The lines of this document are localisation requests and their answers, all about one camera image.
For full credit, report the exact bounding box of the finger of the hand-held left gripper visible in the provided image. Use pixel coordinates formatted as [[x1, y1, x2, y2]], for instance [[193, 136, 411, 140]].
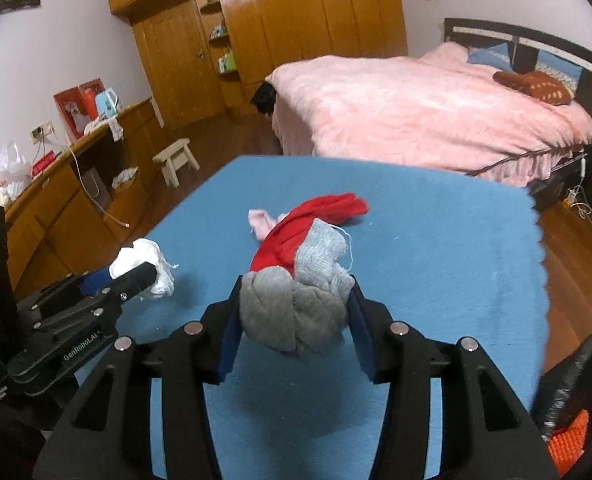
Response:
[[31, 262, 157, 333], [16, 269, 114, 312]]

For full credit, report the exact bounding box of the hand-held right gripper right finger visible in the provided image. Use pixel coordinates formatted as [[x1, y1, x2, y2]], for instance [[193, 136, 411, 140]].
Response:
[[346, 275, 559, 480]]

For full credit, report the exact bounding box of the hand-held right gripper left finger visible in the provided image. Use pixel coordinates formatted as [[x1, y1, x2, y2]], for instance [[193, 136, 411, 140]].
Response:
[[32, 275, 244, 480]]

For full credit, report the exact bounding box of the white tissue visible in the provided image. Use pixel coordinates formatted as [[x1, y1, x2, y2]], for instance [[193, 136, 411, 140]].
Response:
[[108, 238, 179, 301]]

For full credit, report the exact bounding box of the grey sock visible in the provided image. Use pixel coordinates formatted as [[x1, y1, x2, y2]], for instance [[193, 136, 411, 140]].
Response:
[[239, 219, 357, 363]]

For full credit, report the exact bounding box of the red cloth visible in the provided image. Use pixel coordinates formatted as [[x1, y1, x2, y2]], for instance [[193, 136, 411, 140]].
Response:
[[250, 192, 369, 278]]

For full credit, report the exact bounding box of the black trash bin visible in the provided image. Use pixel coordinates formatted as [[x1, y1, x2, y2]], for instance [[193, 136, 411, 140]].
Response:
[[530, 325, 592, 480]]

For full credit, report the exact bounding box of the orange foam net sleeve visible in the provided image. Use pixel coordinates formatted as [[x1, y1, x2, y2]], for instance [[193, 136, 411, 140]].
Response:
[[546, 409, 590, 468]]

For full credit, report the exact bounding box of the wooden sideboard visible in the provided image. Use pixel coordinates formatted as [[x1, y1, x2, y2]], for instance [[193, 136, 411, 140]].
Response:
[[0, 97, 164, 301]]

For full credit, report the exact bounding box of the brown paper bag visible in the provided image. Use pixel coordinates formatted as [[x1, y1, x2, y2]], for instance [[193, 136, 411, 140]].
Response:
[[81, 167, 112, 211]]

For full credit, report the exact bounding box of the white crumpled cloth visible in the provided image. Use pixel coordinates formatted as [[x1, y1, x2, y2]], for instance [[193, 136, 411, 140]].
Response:
[[112, 166, 139, 190]]

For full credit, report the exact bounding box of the pink cloth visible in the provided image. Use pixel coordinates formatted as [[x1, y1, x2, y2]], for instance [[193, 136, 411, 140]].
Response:
[[248, 208, 281, 241]]

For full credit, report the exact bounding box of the red flat box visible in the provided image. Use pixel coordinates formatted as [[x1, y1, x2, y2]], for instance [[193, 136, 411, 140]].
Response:
[[31, 152, 57, 178]]

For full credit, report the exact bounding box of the small wooden stool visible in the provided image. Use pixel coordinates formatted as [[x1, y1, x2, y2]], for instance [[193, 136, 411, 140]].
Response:
[[152, 137, 200, 187]]

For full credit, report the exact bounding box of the white plastic bag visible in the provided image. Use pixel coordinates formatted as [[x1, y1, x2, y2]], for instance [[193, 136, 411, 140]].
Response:
[[0, 141, 33, 196]]

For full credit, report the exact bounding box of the black cloth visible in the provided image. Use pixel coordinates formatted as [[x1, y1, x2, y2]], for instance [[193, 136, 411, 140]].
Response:
[[253, 81, 277, 115]]

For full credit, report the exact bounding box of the bed with pink cover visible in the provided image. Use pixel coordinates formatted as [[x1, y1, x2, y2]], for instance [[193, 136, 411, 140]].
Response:
[[266, 42, 592, 188]]

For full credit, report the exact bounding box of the brown dotted pillow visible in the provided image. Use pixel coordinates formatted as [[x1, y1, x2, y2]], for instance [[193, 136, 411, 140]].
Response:
[[493, 70, 575, 106]]

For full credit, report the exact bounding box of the wooden wardrobe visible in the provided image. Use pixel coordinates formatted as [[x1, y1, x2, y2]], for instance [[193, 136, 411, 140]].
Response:
[[107, 0, 409, 131]]

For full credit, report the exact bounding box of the blue pillow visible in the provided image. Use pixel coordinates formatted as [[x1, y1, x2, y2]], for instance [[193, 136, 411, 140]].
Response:
[[533, 57, 584, 92], [467, 42, 514, 71]]

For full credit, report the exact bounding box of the white hanging cable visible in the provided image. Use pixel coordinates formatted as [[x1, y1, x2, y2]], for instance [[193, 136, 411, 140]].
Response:
[[71, 147, 132, 228]]

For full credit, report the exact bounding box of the white wall socket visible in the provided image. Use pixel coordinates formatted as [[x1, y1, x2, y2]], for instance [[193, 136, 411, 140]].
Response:
[[30, 121, 57, 143]]

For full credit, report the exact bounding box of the red picture frame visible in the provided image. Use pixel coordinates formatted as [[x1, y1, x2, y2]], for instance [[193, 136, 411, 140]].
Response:
[[53, 78, 108, 141]]

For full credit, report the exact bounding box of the black bed frame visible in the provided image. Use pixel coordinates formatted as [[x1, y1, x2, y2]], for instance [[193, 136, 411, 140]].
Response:
[[443, 17, 592, 211]]

